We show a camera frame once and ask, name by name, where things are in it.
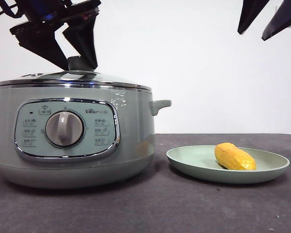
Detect yellow corn cob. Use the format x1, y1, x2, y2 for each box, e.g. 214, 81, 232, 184
214, 142, 257, 171

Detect glass lid with round knob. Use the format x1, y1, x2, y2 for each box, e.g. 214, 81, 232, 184
0, 55, 152, 92

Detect pale green round plate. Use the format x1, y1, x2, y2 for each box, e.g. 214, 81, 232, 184
166, 145, 291, 184

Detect pale green electric steamer pot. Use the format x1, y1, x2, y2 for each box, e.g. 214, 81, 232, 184
0, 84, 172, 190

